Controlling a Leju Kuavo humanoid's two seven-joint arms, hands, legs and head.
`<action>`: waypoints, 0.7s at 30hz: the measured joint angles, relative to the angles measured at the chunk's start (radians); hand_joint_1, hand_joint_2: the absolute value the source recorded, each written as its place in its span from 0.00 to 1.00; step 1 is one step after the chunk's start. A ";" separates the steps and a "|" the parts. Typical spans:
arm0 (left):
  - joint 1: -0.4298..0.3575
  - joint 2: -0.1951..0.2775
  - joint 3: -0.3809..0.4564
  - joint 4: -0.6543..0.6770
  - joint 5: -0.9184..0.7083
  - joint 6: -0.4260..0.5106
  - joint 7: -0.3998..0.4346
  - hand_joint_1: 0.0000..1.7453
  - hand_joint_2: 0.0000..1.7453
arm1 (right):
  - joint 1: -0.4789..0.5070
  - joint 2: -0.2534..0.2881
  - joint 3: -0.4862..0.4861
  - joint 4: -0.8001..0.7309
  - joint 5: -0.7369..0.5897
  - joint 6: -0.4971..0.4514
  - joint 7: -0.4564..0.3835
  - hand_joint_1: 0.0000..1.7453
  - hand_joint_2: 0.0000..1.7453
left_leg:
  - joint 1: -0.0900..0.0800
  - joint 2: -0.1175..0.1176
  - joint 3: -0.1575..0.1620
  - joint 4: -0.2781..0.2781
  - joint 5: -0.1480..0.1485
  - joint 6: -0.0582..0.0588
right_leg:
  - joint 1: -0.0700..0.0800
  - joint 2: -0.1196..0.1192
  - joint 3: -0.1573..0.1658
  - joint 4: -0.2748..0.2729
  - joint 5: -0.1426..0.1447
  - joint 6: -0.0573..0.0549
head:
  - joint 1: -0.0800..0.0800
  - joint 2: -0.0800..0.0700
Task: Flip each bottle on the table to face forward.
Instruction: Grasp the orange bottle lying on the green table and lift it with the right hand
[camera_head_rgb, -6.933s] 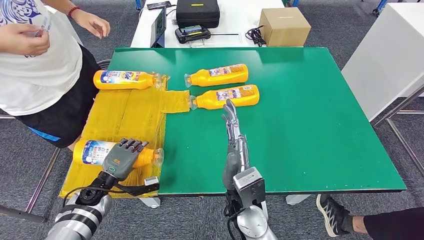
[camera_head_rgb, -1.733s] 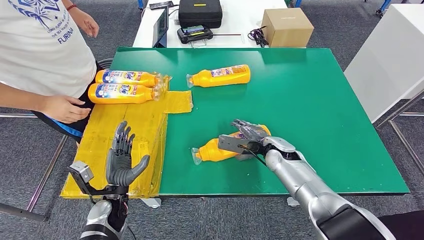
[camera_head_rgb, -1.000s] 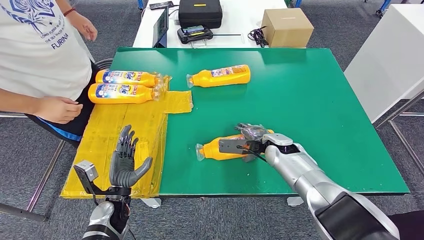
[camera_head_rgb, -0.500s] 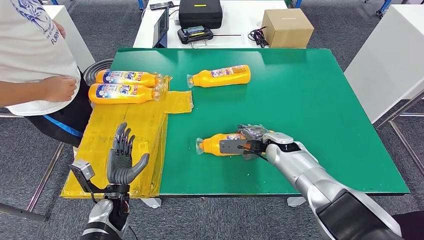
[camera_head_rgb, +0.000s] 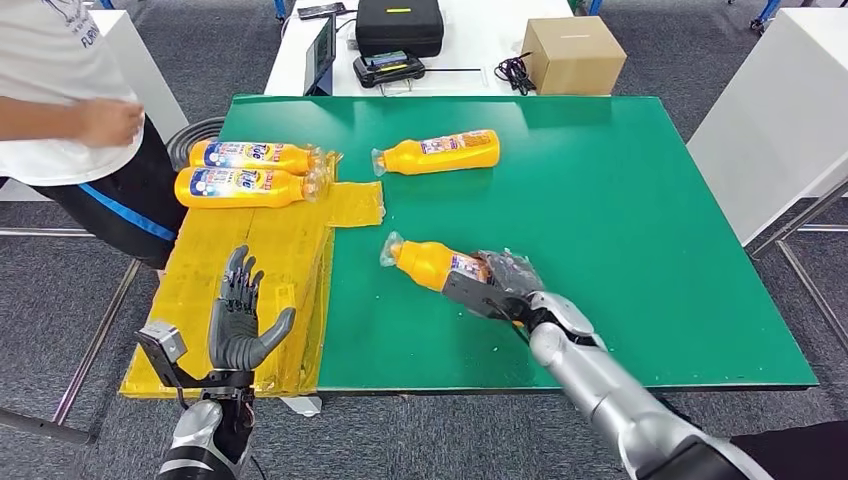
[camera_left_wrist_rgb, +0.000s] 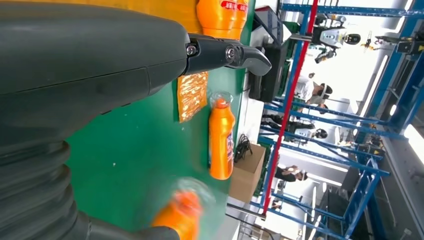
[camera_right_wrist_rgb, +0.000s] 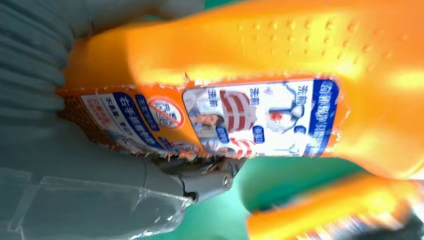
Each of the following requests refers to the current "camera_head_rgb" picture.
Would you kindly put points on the person's right hand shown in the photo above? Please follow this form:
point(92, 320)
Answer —
point(109, 122)

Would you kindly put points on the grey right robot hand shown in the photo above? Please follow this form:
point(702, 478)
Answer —
point(513, 275)

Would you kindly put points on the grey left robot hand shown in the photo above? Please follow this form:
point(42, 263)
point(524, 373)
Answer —
point(235, 338)

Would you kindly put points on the orange detergent bottle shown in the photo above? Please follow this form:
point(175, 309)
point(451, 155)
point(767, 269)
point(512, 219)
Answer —
point(404, 159)
point(285, 189)
point(424, 265)
point(291, 159)

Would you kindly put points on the person's right forearm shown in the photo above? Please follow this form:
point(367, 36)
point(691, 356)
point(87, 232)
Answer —
point(40, 119)

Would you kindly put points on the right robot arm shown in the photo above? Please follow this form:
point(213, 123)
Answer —
point(596, 384)

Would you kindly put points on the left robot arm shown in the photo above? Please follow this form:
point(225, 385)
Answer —
point(199, 430)

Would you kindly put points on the white table foot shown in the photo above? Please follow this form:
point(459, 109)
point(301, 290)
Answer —
point(303, 405)

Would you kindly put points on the yellow plastic sheet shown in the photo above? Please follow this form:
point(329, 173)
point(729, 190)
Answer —
point(278, 238)

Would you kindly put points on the dark tablet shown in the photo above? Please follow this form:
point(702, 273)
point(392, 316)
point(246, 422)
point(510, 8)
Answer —
point(319, 54)

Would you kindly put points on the cardboard box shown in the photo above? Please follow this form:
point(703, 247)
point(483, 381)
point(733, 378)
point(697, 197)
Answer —
point(573, 58)

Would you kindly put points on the black handheld controller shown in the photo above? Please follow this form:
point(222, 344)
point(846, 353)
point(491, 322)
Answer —
point(388, 69)

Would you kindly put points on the black phone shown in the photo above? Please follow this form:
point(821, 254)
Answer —
point(322, 10)

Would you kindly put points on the white table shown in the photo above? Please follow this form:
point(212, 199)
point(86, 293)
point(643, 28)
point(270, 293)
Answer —
point(470, 36)

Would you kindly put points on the black carrying case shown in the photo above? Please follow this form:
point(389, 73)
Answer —
point(397, 28)

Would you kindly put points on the blue metal rack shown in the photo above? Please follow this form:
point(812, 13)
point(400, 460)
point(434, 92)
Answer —
point(767, 8)

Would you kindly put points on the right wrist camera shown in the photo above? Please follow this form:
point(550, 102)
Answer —
point(474, 291)

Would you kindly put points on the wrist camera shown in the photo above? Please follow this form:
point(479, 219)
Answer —
point(162, 344)
point(474, 291)

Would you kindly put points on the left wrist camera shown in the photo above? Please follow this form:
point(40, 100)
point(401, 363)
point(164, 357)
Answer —
point(162, 344)

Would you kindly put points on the steel table frame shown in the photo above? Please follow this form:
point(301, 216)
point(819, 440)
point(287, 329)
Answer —
point(66, 232)
point(825, 228)

